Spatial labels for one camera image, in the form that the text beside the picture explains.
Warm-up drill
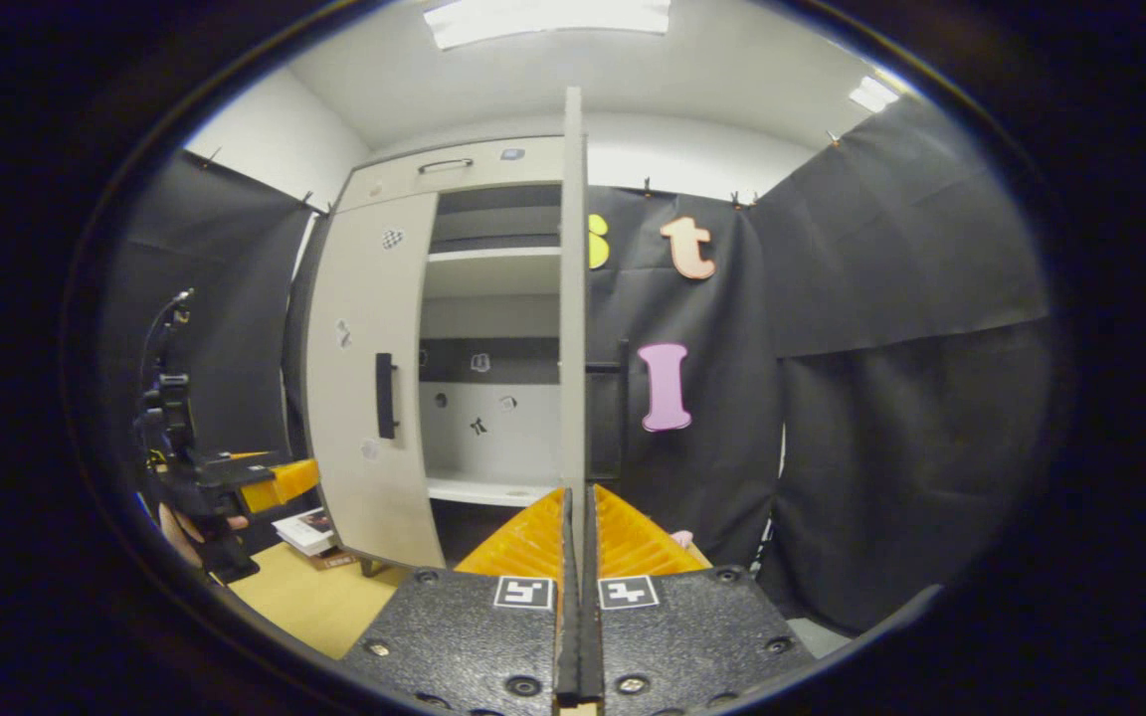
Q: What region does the white cabinet shelf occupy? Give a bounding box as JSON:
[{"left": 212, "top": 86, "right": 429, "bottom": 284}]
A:
[
  {"left": 424, "top": 474, "right": 562, "bottom": 509},
  {"left": 422, "top": 246, "right": 564, "bottom": 299}
]

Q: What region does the white booklet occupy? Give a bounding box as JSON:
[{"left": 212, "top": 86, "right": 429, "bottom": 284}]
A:
[{"left": 273, "top": 507, "right": 340, "bottom": 556}]

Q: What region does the beige shoe cabinet door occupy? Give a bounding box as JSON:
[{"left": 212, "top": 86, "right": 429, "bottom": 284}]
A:
[
  {"left": 559, "top": 87, "right": 591, "bottom": 558},
  {"left": 304, "top": 192, "right": 447, "bottom": 570}
]

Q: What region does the large ceiling light panel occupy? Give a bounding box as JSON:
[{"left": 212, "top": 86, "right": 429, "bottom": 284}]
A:
[{"left": 423, "top": 0, "right": 673, "bottom": 52}]

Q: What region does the beige cabinet drawer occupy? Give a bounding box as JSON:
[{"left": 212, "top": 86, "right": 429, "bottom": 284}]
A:
[{"left": 337, "top": 136, "right": 567, "bottom": 213}]

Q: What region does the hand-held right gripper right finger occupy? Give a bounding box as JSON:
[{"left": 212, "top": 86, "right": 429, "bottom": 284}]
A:
[{"left": 583, "top": 484, "right": 819, "bottom": 716}]

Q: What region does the small ceiling light panel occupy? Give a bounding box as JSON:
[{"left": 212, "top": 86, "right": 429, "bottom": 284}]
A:
[{"left": 849, "top": 76, "right": 901, "bottom": 114}]

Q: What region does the black door handle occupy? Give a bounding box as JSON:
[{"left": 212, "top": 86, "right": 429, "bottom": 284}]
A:
[{"left": 375, "top": 352, "right": 401, "bottom": 441}]

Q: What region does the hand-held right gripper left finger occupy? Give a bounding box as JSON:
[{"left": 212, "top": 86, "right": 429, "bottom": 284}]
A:
[{"left": 339, "top": 485, "right": 574, "bottom": 716}]

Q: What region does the beige double-door shoe cabinet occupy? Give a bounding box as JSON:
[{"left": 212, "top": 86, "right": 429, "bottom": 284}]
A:
[{"left": 283, "top": 87, "right": 631, "bottom": 580}]

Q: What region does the black cable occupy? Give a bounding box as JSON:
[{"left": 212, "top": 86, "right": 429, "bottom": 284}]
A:
[{"left": 140, "top": 288, "right": 196, "bottom": 384}]

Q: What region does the black backdrop cloth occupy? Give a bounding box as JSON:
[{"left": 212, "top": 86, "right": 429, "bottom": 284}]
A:
[
  {"left": 100, "top": 149, "right": 335, "bottom": 558},
  {"left": 585, "top": 94, "right": 1056, "bottom": 637}
]

